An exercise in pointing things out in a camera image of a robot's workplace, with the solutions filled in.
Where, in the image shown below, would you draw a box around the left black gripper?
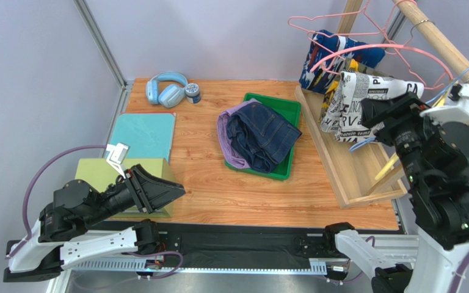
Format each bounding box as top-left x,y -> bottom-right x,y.
86,163 -> 188,225

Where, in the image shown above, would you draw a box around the newspaper print garment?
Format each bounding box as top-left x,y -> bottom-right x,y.
321,71 -> 424,143

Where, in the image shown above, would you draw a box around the yellow clothes hanger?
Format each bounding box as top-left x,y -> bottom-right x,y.
374,82 -> 457,180

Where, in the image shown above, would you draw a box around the thick pink hanger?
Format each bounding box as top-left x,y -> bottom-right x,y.
309,43 -> 454,89

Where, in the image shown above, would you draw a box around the blue wire hanger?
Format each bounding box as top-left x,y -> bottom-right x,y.
349,67 -> 469,152

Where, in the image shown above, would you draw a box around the purple trousers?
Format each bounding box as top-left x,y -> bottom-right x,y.
217,98 -> 260,169

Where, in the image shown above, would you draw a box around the dark blue denim garment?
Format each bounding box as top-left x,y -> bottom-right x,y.
227,103 -> 302,173

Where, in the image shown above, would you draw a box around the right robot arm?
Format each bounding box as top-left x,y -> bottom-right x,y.
324,92 -> 469,292

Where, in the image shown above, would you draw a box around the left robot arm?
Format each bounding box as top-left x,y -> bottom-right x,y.
3,164 -> 186,283

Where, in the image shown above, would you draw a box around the yellow camouflage garment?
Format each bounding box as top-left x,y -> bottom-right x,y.
318,57 -> 389,122

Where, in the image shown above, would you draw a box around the olive green box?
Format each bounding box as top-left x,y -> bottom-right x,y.
75,157 -> 176,220

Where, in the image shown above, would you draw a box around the wooden clothes rack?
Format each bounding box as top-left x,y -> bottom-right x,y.
294,1 -> 469,209

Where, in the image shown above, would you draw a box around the blue white patterned garment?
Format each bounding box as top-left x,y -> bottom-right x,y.
299,30 -> 386,94

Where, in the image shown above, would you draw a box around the green plastic tray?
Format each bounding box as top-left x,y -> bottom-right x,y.
225,93 -> 301,181

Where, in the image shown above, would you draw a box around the light blue headphones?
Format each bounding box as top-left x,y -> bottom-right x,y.
145,72 -> 188,108

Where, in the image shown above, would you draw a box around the small blue white jar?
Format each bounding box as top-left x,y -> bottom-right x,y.
184,83 -> 202,104

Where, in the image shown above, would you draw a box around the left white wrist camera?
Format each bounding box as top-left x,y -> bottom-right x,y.
106,142 -> 130,179

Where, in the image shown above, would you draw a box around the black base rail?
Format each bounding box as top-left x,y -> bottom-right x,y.
156,222 -> 345,269

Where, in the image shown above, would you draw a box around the thin pink wire hanger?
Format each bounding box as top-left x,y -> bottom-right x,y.
287,0 -> 418,62

